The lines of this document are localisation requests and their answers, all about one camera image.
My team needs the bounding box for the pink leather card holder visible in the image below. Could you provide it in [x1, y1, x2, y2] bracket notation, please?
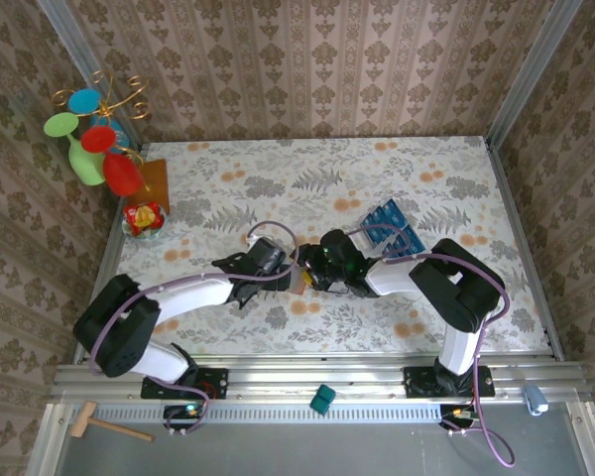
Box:
[287, 246, 312, 295]

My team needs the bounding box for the pile of blue packets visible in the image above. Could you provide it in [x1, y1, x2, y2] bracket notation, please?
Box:
[360, 211, 393, 245]

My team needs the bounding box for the floral patterned table cover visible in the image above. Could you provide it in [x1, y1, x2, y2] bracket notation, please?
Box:
[116, 135, 552, 356]

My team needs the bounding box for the clear glass bowl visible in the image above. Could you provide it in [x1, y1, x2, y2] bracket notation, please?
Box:
[121, 203, 170, 241]

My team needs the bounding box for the small dark green box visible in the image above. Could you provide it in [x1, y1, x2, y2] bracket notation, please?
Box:
[309, 383, 337, 416]

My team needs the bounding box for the red yellow snack packet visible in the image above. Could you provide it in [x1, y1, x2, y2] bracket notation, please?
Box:
[123, 201, 162, 235]

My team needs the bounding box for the brown wooden rack base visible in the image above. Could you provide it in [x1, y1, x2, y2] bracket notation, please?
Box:
[137, 159, 172, 216]

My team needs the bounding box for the grey metal sheet panel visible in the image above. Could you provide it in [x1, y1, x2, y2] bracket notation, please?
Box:
[54, 420, 589, 476]

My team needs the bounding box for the red plastic wine glass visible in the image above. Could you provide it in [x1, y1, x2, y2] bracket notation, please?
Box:
[80, 125, 145, 196]

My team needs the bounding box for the green plastic wine glass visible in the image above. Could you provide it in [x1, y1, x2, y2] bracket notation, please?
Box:
[43, 112, 107, 187]

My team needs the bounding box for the small wooden mallet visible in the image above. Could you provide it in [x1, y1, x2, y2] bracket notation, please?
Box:
[69, 401, 156, 443]

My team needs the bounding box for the grey white clamp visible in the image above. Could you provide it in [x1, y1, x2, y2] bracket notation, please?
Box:
[522, 385, 550, 417]

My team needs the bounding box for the blue plastic wine glass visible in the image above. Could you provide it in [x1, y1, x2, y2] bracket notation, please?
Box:
[67, 88, 130, 150]

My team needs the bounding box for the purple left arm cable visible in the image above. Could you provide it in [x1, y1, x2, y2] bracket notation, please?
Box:
[88, 221, 299, 437]

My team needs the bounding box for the wide aluminium frame rail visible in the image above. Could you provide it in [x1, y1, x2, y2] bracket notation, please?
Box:
[49, 360, 590, 406]

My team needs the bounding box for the grey slotted cable duct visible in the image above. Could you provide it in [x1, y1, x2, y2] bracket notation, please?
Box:
[71, 402, 477, 425]

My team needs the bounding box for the aluminium table side rail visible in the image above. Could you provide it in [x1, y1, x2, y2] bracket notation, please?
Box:
[483, 137, 567, 362]
[72, 143, 145, 366]

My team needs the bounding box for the gold wire glass rack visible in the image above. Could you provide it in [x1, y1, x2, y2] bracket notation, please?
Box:
[51, 68, 153, 193]

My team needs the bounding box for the aluminium corner post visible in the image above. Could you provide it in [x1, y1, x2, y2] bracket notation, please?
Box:
[33, 0, 144, 151]
[484, 0, 585, 149]

